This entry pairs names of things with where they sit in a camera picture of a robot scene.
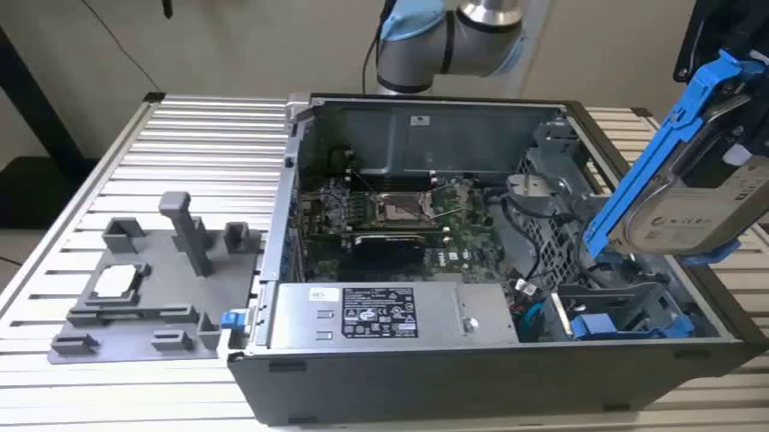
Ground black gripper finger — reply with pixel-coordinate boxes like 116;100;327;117
683;94;769;189

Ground hard disk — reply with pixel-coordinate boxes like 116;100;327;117
581;48;769;272

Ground metal disk bay cage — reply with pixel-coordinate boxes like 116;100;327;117
508;119;723;344

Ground blue disk carrier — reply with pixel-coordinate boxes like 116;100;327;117
569;313;693;342

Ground green motherboard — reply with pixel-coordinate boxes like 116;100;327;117
298;173;524;284

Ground silver CPU socket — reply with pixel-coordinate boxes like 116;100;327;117
370;190;448;225

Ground black RAM slots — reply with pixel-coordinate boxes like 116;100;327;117
346;169;444;191

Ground black graphics card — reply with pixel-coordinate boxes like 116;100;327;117
342;229;429;267

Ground silver power supply unit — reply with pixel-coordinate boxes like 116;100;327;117
269;282;521;351

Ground black open PC case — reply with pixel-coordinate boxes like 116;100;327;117
225;92;769;427

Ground blue case latch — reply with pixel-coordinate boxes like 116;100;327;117
219;309;249;335

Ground grey parts rack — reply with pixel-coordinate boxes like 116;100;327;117
46;191;267;364

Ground green RAM stick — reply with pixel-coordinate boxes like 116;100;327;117
90;307;195;320

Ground silver CPU chip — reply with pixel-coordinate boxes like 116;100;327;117
90;265;150;299

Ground long black motherboard wire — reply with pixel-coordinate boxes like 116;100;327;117
498;192;580;289

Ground blue data cable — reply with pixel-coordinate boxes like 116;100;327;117
514;300;548;339

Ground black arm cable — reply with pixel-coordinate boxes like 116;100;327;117
359;0;399;94

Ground thin black wall cable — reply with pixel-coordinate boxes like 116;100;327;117
80;0;159;94

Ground black furniture frame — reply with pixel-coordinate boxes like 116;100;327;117
0;24;102;231

